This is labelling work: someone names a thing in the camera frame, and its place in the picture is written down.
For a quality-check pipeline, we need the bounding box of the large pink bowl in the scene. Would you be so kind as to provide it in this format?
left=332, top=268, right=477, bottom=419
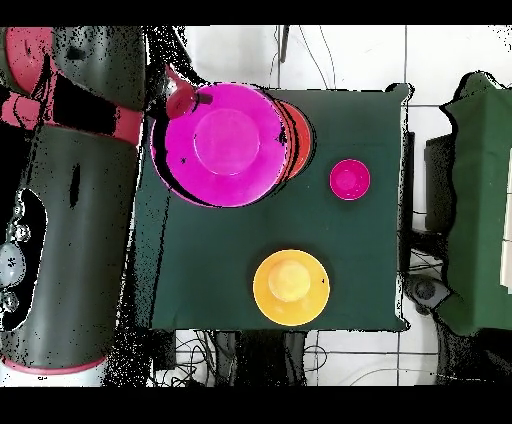
left=149, top=82, right=289, bottom=209

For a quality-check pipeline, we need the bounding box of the shallow red-orange bowl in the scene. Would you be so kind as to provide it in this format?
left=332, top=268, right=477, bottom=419
left=275, top=99, right=317, bottom=185

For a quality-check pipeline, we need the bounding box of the large orange bowl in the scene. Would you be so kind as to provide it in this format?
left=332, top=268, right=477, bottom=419
left=252, top=249, right=332, bottom=327

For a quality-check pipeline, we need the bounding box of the black stand leg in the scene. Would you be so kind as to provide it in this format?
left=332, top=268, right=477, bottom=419
left=278, top=25, right=291, bottom=64

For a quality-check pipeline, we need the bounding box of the dark green table cloth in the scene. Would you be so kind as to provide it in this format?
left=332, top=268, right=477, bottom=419
left=131, top=81, right=413, bottom=333

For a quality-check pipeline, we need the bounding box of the small crimson bowl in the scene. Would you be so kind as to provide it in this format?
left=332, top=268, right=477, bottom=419
left=329, top=158, right=372, bottom=201

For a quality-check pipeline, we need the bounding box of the green side table cloth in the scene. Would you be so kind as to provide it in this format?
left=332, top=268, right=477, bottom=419
left=439, top=71, right=512, bottom=337

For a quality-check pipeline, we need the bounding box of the black metal frame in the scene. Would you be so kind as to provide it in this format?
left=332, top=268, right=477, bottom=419
left=407, top=131, right=453, bottom=261

